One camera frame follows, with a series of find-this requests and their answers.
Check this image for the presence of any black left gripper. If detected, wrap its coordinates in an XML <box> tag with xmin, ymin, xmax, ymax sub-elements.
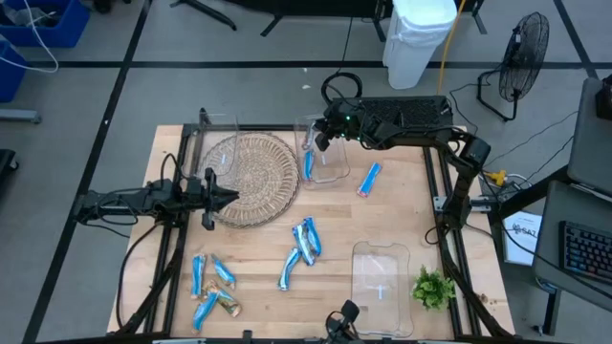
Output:
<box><xmin>185</xmin><ymin>167</ymin><xmax>239</xmax><ymax>230</ymax></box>

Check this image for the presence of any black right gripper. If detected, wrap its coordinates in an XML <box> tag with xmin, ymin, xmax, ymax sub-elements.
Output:
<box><xmin>314</xmin><ymin>107</ymin><xmax>360</xmax><ymax>152</ymax></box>

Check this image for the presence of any clear plastic bin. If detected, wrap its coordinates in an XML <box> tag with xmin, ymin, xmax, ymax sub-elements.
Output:
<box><xmin>350</xmin><ymin>240</ymin><xmax>415</xmax><ymax>339</ymax></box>
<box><xmin>181</xmin><ymin>113</ymin><xmax>240</xmax><ymax>182</ymax></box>
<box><xmin>293</xmin><ymin>113</ymin><xmax>352</xmax><ymax>191</ymax></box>

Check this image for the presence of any round woven straw placemat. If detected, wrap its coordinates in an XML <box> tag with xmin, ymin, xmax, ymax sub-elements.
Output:
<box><xmin>196</xmin><ymin>132</ymin><xmax>301</xmax><ymax>229</ymax></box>

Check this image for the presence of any black perforated computer case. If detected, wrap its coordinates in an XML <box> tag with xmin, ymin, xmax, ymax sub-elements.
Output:
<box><xmin>330</xmin><ymin>95</ymin><xmax>454</xmax><ymax>129</ymax></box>

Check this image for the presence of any black partition panel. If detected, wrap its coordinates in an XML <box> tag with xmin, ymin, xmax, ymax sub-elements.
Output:
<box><xmin>168</xmin><ymin>0</ymin><xmax>490</xmax><ymax>43</ymax></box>

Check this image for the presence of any white trash bin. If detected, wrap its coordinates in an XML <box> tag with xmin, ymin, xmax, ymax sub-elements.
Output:
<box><xmin>381</xmin><ymin>0</ymin><xmax>459</xmax><ymax>92</ymax></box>

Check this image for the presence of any yellow power plug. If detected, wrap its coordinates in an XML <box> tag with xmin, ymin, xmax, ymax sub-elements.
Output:
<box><xmin>483</xmin><ymin>168</ymin><xmax>509</xmax><ymax>189</ymax></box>

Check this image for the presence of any small green potted plant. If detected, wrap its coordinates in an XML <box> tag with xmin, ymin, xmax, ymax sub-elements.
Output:
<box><xmin>410</xmin><ymin>265</ymin><xmax>457</xmax><ymax>312</ymax></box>

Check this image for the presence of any black stand foot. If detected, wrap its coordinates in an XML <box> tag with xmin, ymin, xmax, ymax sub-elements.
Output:
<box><xmin>0</xmin><ymin>148</ymin><xmax>20</xmax><ymax>186</ymax></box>

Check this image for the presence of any gray metal base bar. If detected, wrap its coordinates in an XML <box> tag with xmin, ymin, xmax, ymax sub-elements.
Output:
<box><xmin>0</xmin><ymin>108</ymin><xmax>43</xmax><ymax>126</ymax></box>

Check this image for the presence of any black floor fan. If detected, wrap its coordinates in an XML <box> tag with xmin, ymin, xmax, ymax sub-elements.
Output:
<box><xmin>475</xmin><ymin>11</ymin><xmax>552</xmax><ymax>123</ymax></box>

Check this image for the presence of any black desk leg bar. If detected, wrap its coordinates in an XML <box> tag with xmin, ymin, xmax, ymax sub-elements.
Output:
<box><xmin>496</xmin><ymin>164</ymin><xmax>575</xmax><ymax>222</ymax></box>

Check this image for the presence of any white printed paper sheet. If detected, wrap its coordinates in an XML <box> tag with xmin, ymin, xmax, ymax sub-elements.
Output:
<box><xmin>500</xmin><ymin>209</ymin><xmax>544</xmax><ymax>268</ymax></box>

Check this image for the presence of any blue plastic crate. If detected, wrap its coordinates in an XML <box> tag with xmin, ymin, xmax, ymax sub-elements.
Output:
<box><xmin>0</xmin><ymin>0</ymin><xmax>92</xmax><ymax>50</ymax></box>
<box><xmin>0</xmin><ymin>39</ymin><xmax>29</xmax><ymax>104</ymax></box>

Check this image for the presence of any gray desk top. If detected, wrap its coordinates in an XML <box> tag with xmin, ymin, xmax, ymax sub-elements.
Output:
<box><xmin>566</xmin><ymin>75</ymin><xmax>612</xmax><ymax>198</ymax></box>
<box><xmin>532</xmin><ymin>179</ymin><xmax>612</xmax><ymax>314</ymax></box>

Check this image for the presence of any black desk device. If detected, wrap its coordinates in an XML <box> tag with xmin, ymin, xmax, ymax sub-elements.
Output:
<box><xmin>594</xmin><ymin>73</ymin><xmax>612</xmax><ymax>122</ymax></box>

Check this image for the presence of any black backlit keyboard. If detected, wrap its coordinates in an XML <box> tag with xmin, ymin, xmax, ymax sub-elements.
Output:
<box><xmin>557</xmin><ymin>219</ymin><xmax>612</xmax><ymax>287</ymax></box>

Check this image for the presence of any coiled black cable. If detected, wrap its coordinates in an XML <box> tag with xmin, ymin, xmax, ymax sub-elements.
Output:
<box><xmin>319</xmin><ymin>70</ymin><xmax>364</xmax><ymax>107</ymax></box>

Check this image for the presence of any black aluminium table frame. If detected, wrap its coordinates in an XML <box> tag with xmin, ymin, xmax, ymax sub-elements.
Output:
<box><xmin>109</xmin><ymin>107</ymin><xmax>516</xmax><ymax>344</ymax></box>

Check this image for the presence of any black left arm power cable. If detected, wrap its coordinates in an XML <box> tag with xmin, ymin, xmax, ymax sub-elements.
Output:
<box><xmin>115</xmin><ymin>222</ymin><xmax>164</xmax><ymax>332</ymax></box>

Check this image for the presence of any yellow extension cable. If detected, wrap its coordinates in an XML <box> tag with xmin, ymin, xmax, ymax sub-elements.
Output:
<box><xmin>435</xmin><ymin>0</ymin><xmax>469</xmax><ymax>97</ymax></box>

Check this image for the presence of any black floor cable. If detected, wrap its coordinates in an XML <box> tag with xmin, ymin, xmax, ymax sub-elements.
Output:
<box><xmin>481</xmin><ymin>110</ymin><xmax>580</xmax><ymax>169</ymax></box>

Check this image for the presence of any white cable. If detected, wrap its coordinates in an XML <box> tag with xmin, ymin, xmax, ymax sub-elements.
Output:
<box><xmin>0</xmin><ymin>0</ymin><xmax>60</xmax><ymax>75</ymax></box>

